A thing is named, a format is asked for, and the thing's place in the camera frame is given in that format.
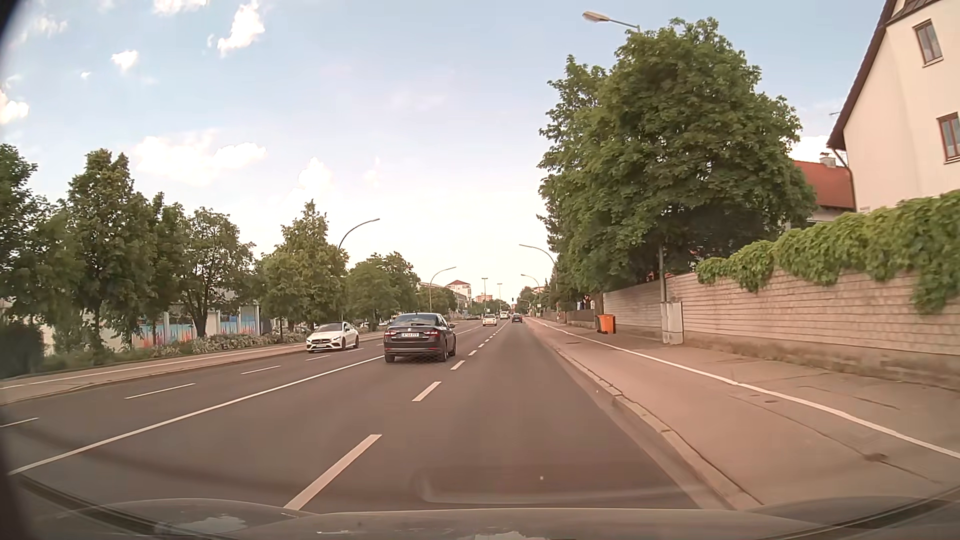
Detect cream house with brown roof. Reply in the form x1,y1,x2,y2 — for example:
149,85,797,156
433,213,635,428
827,0,960,214

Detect tall lamp post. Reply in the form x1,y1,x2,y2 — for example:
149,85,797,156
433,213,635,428
582,9,669,305

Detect house with red roof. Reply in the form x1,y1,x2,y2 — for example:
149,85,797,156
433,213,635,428
792,153,857,225

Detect grey paved pavement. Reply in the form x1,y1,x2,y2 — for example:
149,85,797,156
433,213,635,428
525,316,960,505

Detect curved lamp post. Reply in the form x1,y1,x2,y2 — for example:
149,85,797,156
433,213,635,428
428,266,457,313
336,217,381,324
518,243,560,309

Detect road markings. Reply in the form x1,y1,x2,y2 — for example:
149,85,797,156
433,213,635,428
0,321,511,511

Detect row of trees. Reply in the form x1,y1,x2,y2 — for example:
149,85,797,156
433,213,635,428
0,142,459,376

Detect large green tree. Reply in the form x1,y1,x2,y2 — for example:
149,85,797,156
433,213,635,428
537,18,819,301

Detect pavement with planted strip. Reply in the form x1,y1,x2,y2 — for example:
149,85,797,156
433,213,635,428
0,330,391,406

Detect ivy hedge on wall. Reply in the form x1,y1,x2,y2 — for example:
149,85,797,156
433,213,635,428
696,190,960,315

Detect grey asphalt road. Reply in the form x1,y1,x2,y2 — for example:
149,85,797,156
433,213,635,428
0,318,740,514

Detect white street cabinet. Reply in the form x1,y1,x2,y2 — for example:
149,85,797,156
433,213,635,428
660,300,684,346

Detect pale brick garden wall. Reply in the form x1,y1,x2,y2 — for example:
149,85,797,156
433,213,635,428
555,270,960,390

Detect dark grey saloon car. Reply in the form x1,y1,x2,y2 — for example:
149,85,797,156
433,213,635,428
383,312,458,364

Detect car's own bonnet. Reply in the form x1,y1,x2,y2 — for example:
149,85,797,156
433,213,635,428
15,495,960,540

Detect wall with colourful graffiti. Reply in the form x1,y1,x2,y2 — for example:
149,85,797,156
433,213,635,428
41,303,264,351

